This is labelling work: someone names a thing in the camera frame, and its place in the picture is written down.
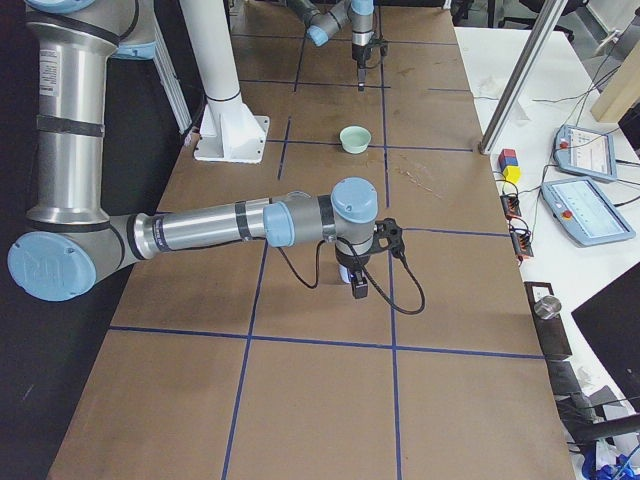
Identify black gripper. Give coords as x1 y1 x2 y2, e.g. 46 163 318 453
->
335 218 403 299
351 42 388 92

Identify light blue cup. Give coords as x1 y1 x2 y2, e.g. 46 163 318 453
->
339 265 351 284

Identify mint green bowl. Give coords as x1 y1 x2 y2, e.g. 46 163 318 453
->
339 125 372 154

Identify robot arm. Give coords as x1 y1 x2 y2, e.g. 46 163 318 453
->
280 0 388 92
6 1 400 302

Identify black power connector strip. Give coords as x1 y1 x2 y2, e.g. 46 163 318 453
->
500 193 534 263

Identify red blue yellow blocks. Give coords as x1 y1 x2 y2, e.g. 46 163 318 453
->
498 148 521 184

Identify metal cylinder weight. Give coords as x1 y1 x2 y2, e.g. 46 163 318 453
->
533 295 562 320

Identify near teach pendant tablet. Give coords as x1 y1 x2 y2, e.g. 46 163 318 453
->
541 176 636 247

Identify teach pendant tablet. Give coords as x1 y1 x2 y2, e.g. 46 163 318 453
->
553 124 618 182
541 176 636 247

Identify far teach pendant tablet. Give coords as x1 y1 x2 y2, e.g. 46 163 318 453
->
553 124 618 182

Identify wooden board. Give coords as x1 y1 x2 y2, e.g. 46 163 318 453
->
591 43 640 123

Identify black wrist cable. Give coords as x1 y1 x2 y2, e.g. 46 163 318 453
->
277 239 427 316

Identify white pedestal column base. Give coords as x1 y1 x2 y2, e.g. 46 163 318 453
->
180 0 270 164

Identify aluminium frame post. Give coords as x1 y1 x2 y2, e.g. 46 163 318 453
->
478 0 568 155

